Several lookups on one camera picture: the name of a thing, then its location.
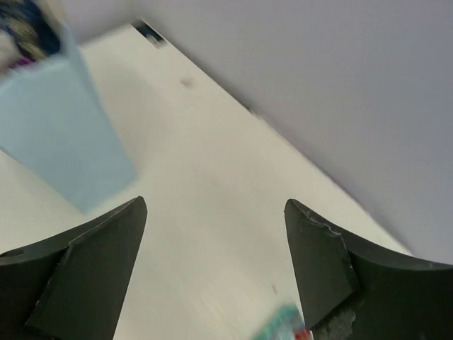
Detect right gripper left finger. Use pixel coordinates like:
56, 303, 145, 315
1, 196, 147, 339

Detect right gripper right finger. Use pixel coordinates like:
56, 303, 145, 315
285, 199, 452, 339

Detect teal candy bag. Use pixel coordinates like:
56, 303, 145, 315
251, 304, 313, 340

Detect purple candy packet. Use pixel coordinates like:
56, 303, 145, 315
8, 57, 35, 69

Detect blue snack bag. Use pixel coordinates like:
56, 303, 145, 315
1, 1, 62, 62

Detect light blue paper bag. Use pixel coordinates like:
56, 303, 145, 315
0, 0, 138, 215

